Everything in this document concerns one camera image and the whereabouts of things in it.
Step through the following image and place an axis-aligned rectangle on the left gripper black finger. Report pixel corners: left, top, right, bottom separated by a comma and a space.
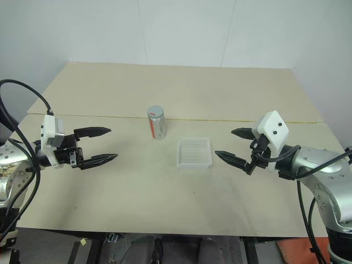
73, 126, 112, 139
79, 153, 119, 169

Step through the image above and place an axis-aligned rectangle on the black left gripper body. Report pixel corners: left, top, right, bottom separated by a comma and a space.
53, 134, 84, 168

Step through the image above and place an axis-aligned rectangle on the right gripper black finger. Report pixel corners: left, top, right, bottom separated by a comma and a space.
214, 150, 255, 176
230, 127, 259, 141

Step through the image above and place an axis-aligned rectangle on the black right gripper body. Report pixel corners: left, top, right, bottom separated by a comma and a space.
249, 133, 272, 170

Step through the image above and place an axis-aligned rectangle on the silver red can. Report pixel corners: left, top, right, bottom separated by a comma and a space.
148, 111, 168, 141

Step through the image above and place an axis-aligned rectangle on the pale blue jar lid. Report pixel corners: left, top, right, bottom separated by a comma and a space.
147, 105, 165, 119

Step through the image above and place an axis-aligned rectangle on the clear plastic tray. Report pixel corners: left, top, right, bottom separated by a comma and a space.
175, 137, 213, 172

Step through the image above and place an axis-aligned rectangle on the dark grey rounded shape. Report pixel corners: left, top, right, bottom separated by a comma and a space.
99, 234, 155, 264

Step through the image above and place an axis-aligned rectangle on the red floor mat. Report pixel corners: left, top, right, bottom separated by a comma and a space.
276, 236, 331, 264

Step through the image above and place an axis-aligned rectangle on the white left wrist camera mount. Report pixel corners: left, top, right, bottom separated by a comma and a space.
40, 114, 66, 169

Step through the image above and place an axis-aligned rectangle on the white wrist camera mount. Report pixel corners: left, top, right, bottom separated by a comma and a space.
252, 110, 290, 172
40, 114, 66, 169

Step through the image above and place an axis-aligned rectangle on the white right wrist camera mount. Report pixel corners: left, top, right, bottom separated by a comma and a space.
252, 110, 290, 172

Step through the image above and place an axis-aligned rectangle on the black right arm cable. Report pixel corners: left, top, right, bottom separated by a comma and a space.
250, 140, 352, 264

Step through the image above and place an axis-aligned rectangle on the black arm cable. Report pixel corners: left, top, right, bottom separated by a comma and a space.
250, 140, 352, 264
0, 79, 54, 243

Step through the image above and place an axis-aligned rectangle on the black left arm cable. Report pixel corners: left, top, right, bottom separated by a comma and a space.
0, 79, 54, 243

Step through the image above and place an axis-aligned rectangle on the black table frame leg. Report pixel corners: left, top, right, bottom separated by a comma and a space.
89, 233, 106, 264
69, 238, 84, 264
244, 235, 259, 264

